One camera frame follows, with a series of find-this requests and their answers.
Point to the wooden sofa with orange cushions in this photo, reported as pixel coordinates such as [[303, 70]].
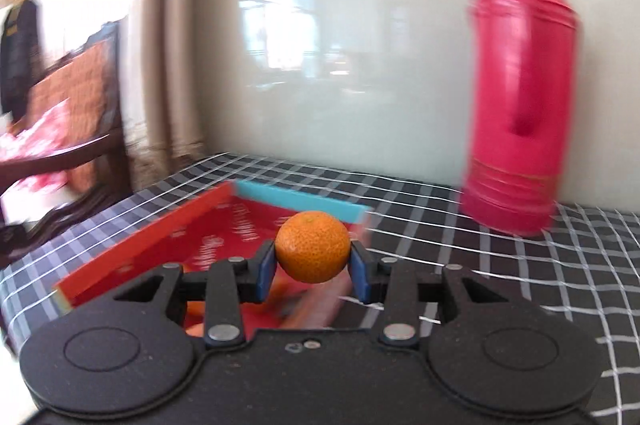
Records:
[[75, 105]]

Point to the red paper tray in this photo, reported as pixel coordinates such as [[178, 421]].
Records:
[[165, 240]]

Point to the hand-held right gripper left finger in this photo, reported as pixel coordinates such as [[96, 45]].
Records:
[[265, 274]]

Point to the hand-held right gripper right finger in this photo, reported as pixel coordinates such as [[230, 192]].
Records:
[[360, 276]]

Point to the black white checkered tablecloth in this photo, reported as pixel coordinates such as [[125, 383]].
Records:
[[525, 265]]

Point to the beige patterned curtain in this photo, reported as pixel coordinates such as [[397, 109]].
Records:
[[172, 55]]

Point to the pink thermos flask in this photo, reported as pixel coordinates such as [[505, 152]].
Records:
[[520, 105]]

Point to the small orange tangerine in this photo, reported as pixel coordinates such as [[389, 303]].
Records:
[[312, 247]]

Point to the pink checked cloth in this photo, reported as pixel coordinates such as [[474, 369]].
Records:
[[35, 145]]

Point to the black coat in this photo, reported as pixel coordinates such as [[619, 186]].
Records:
[[20, 55]]

